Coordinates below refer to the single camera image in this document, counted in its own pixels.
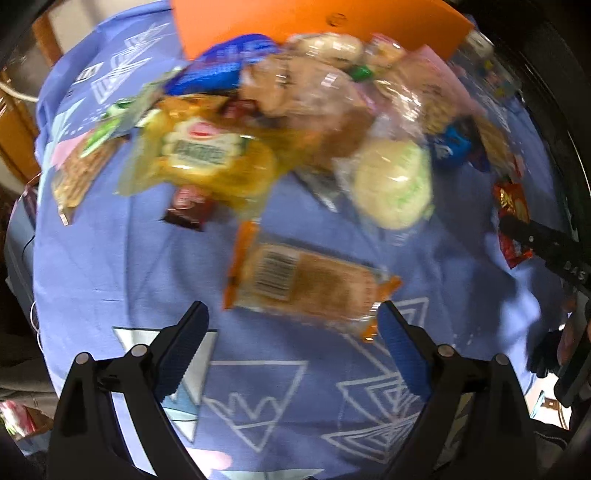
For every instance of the blue printed tablecloth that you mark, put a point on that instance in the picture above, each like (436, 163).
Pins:
(138, 258)

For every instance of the yellow bread packet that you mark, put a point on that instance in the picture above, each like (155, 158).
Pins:
(207, 157)

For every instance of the clear bread packet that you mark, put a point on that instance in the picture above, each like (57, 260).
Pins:
(295, 92)

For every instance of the blue snack packet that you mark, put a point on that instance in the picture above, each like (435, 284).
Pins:
(221, 64)

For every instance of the clear packets at edge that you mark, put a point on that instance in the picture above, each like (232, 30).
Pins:
(487, 60)

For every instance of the small blue packet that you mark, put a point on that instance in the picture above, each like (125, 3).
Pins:
(448, 144)

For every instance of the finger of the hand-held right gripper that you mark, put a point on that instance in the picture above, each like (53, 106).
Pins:
(545, 244)

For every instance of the wooden chair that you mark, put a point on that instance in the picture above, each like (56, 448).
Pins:
(18, 138)

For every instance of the round pale bun packet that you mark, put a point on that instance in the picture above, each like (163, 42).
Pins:
(392, 184)

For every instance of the small green packet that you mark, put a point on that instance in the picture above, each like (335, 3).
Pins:
(362, 71)

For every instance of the green white snack packet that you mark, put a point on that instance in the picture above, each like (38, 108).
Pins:
(127, 108)

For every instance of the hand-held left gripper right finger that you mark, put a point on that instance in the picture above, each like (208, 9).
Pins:
(404, 350)

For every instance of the brown bread packet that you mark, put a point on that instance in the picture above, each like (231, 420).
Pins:
(337, 138)

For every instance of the orange-edged cracker packet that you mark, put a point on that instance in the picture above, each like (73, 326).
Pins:
(304, 281)

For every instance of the person's right hand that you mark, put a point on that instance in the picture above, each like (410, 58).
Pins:
(567, 341)

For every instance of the pink cookie packet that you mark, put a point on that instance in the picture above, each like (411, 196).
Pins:
(429, 83)

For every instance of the clear cracker packet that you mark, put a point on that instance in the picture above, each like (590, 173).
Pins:
(496, 145)

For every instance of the orange cardboard box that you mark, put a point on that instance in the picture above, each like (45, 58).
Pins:
(277, 18)

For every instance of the dark brown chocolate packet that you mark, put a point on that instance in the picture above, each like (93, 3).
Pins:
(184, 210)

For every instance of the green-label cracker packet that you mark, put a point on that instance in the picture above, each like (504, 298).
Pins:
(78, 173)

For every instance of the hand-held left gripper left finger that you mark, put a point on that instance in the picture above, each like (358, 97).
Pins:
(178, 355)

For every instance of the red snack packet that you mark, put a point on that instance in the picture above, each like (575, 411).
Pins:
(510, 203)

